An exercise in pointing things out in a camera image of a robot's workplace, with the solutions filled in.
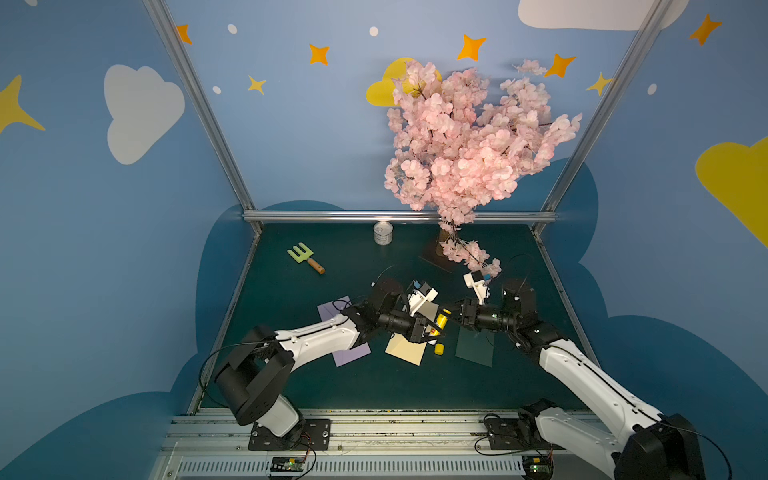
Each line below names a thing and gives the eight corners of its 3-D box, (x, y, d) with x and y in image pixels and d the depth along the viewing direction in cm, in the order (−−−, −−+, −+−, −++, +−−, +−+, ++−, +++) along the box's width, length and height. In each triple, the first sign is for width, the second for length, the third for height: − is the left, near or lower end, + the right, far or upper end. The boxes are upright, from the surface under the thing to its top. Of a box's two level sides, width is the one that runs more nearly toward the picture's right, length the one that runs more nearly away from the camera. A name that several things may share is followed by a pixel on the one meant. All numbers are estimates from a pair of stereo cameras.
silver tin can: (373, 249, 120) (373, 235, 114) (374, 236, 125) (373, 221, 118) (392, 250, 121) (392, 235, 114) (391, 236, 125) (392, 221, 119)
